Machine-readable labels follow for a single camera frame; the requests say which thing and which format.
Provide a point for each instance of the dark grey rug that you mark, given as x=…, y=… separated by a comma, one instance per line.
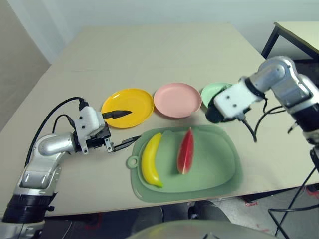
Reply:
x=309, y=69

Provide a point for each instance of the yellow plastic plate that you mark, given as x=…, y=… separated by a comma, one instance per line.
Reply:
x=132, y=102

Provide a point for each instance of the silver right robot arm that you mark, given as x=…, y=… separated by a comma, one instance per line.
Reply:
x=281, y=77

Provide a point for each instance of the light green cutting board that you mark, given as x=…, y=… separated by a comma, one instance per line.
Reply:
x=211, y=161

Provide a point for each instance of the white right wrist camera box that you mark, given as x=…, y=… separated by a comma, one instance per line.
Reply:
x=234, y=99

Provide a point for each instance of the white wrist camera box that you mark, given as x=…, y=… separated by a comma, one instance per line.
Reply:
x=87, y=119
x=234, y=99

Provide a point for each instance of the dark green toy avocado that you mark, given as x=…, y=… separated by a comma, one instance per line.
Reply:
x=213, y=115

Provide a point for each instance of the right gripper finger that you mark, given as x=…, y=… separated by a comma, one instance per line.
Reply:
x=220, y=90

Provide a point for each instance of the yellow toy banana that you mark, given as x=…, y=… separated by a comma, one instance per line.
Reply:
x=149, y=161

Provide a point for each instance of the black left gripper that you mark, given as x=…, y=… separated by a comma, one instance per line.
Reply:
x=102, y=139

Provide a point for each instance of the grey robot leg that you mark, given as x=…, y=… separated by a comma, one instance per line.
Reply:
x=209, y=210
x=147, y=219

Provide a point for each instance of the mint green plastic plate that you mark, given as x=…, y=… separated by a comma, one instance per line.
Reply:
x=209, y=93

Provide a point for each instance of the grey robot left leg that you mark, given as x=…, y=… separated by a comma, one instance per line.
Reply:
x=147, y=219

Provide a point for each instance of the red toy watermelon slice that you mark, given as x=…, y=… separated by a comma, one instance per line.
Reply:
x=185, y=154

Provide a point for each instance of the beige side table black frame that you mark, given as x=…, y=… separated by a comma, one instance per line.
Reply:
x=301, y=35

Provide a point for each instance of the large green cutting mat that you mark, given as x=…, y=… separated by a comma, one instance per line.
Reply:
x=189, y=196

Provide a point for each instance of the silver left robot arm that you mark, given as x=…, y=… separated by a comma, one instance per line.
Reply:
x=49, y=147

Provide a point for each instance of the grey robot right leg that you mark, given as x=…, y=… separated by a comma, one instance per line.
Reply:
x=209, y=210

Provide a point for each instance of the grey robot torso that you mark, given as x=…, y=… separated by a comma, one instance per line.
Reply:
x=187, y=231

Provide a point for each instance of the pink plastic plate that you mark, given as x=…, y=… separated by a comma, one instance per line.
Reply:
x=177, y=99

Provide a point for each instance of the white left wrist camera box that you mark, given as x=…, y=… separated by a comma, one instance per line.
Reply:
x=87, y=119

